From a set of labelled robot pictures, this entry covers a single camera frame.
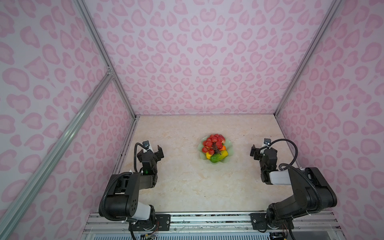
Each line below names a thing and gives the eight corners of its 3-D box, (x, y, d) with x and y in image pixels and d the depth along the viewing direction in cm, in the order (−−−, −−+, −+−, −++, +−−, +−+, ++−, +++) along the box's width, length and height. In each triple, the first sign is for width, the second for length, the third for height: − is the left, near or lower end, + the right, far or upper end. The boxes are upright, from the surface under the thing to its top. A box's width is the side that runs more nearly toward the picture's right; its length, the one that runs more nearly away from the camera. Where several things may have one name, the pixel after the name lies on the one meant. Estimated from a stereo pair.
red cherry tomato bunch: (201, 153, 100) (201, 143, 90) (213, 141, 106) (215, 130, 97) (213, 162, 96) (215, 152, 86) (225, 148, 102) (227, 137, 93)
